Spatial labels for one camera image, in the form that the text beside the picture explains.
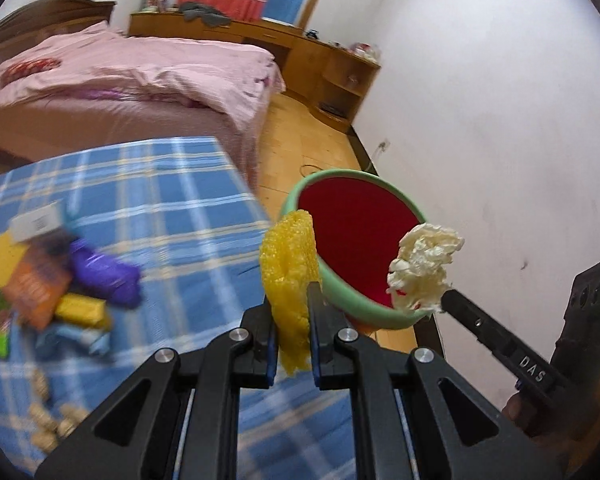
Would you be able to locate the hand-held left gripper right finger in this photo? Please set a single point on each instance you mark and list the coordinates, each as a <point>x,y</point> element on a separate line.
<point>316,365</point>

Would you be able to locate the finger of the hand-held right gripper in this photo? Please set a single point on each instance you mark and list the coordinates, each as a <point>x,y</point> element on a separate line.
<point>500,342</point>

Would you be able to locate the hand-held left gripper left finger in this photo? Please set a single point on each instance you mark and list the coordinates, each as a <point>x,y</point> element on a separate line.
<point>269,360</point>

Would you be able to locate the yellow foam fruit net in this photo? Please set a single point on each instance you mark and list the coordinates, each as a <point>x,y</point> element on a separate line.
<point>290,270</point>

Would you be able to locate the white paper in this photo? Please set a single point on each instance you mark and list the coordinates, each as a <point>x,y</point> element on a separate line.
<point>425,265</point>

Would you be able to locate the green bin with red inside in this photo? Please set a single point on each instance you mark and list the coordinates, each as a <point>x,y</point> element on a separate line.
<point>360,220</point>

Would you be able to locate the person's right hand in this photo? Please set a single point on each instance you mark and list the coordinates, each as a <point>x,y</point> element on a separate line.
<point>530,417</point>

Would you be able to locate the blue plaid tablecloth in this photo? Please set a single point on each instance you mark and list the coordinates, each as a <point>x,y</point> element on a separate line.
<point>180,200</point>

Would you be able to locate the purple wrapper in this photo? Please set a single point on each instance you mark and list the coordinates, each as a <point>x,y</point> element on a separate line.
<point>107,272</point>

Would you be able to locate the yellow snack packet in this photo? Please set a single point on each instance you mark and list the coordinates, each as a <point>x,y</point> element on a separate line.
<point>82,310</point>

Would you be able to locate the light blue packet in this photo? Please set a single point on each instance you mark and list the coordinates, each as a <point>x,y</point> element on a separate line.
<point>75,342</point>

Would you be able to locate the pile of peanuts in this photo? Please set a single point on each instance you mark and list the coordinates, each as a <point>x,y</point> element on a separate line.
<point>50,425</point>

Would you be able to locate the white printed packet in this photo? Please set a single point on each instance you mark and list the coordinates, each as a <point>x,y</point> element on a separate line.
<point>37,220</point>

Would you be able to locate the dark wooden bed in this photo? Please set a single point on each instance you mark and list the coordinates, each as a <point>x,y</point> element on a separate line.
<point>100,125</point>

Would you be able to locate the white plastic bag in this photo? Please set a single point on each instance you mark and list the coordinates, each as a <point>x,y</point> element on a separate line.
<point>366,51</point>

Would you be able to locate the long wooden desk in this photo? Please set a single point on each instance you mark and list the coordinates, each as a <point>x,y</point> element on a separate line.
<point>260,40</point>

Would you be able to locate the pink blanket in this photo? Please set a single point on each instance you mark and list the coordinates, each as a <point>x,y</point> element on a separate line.
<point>145,65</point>

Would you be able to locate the grey clothes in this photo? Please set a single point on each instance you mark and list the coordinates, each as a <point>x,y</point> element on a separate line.
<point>205,12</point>

